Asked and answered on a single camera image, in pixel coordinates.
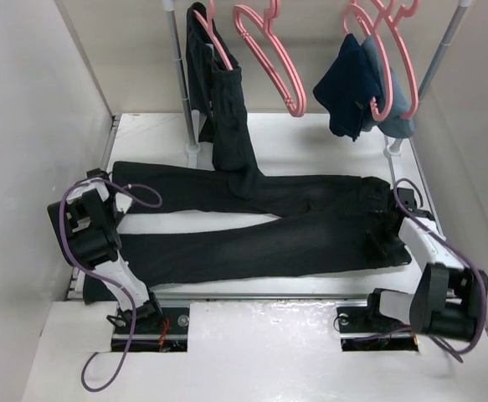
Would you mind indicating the pink hanger holding black trousers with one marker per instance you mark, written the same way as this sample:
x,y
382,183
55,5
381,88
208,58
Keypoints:
x,y
207,23

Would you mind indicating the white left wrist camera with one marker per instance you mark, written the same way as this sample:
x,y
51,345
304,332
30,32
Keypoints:
x,y
123,203

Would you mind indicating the black trousers on hanger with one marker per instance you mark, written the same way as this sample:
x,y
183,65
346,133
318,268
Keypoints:
x,y
216,92

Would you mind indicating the pink hanger holding blue jeans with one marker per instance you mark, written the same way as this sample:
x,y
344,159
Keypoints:
x,y
402,50

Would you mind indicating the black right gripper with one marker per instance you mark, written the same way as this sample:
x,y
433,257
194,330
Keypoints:
x,y
374,235

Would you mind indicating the grey clothes rack frame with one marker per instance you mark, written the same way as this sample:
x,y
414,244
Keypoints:
x,y
296,106

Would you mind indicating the navy blue trousers on hanger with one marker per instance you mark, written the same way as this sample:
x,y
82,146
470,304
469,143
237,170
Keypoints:
x,y
347,89

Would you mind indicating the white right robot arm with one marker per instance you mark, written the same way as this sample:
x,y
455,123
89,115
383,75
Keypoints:
x,y
450,300

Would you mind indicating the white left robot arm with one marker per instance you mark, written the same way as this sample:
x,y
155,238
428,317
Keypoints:
x,y
86,222

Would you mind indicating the pink hanger holding navy trousers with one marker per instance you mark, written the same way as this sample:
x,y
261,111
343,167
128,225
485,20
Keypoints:
x,y
353,7

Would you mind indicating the black trousers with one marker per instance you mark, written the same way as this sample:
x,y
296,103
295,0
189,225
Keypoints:
x,y
216,92
320,224

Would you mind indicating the light blue jeans on hanger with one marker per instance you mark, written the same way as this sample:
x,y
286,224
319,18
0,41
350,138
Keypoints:
x,y
394,125

